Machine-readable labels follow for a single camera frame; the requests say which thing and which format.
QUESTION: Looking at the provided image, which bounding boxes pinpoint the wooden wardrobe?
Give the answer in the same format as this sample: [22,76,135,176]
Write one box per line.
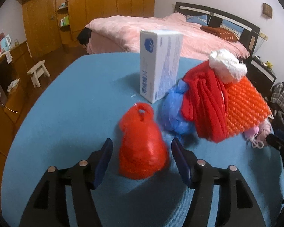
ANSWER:
[17,0,155,58]

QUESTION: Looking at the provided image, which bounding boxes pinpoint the wall lamp right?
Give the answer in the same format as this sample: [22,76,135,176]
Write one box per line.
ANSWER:
[262,3,273,19]

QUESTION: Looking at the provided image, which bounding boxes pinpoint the wooden desk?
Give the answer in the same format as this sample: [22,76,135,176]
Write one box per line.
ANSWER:
[0,42,32,210]

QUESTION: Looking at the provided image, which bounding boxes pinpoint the white tissue large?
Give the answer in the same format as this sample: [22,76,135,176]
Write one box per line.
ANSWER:
[209,49,247,84]

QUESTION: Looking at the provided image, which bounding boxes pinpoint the bed with pink duvet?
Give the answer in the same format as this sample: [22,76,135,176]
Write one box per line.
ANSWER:
[77,2,260,60]

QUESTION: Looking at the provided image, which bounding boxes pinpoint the red knitted glove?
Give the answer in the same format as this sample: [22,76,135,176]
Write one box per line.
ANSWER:
[181,61,228,143]

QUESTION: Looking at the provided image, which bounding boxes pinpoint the blue pillow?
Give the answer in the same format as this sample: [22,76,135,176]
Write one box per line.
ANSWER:
[186,14,208,26]
[220,19,244,38]

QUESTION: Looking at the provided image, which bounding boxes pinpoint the white small stool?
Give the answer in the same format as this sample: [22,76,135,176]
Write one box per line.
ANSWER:
[27,60,50,88]

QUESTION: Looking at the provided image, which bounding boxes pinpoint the blue table cloth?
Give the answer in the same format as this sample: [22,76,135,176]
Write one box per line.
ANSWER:
[1,53,284,226]

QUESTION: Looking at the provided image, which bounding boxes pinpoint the plaid bag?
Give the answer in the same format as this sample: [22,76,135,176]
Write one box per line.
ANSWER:
[270,82,284,124]

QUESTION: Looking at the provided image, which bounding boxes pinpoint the blue pillow left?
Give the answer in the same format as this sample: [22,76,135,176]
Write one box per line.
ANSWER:
[186,14,208,26]

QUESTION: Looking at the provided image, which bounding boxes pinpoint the red plastic bag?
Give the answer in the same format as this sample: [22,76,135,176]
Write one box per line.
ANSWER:
[118,103,169,180]

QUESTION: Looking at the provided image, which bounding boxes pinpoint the black nightstand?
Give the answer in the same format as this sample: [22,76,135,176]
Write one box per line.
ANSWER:
[246,56,277,98]

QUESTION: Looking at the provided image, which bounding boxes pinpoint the yellow plush toy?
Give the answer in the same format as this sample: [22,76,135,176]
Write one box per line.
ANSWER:
[265,61,273,70]

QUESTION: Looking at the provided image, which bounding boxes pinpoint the white blue paper box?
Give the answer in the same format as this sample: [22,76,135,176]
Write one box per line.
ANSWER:
[139,30,184,103]

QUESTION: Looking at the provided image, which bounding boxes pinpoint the blue plastic bag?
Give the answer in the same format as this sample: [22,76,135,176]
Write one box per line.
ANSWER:
[158,79,196,137]

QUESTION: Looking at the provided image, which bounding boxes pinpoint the brown dotted pillow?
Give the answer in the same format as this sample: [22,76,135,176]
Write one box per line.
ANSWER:
[200,26,239,43]

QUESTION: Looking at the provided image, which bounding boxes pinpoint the orange foam net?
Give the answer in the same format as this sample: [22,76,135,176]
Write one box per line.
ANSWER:
[225,77,271,137]

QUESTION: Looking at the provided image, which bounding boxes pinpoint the blue pillow right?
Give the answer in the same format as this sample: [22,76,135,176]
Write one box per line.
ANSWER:
[220,19,244,38]

